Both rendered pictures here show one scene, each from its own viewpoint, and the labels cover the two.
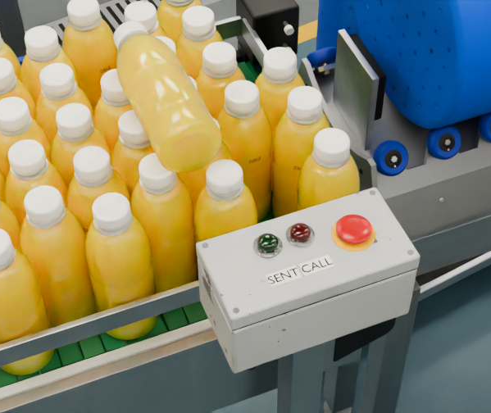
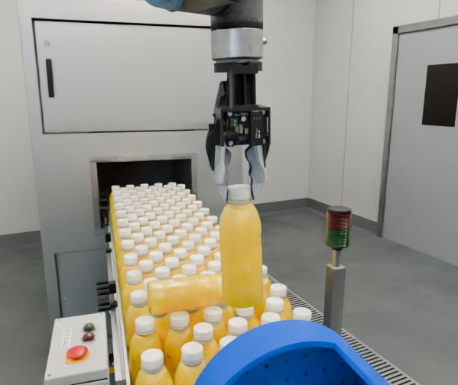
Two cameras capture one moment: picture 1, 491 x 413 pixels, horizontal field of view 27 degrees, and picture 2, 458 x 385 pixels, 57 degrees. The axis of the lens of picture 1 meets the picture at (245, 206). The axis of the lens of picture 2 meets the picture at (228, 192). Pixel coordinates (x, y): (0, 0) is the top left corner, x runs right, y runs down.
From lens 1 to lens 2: 1.26 m
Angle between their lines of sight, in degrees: 83
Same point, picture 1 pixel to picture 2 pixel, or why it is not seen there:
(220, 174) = (144, 318)
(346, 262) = (60, 351)
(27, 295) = (125, 299)
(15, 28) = (327, 319)
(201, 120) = (151, 286)
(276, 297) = (56, 330)
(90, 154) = not seen: hidden behind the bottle
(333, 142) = (149, 354)
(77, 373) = (120, 356)
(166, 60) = (199, 279)
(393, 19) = not seen: outside the picture
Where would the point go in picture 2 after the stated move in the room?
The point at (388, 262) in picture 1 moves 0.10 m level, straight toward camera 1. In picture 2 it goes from (49, 366) to (1, 355)
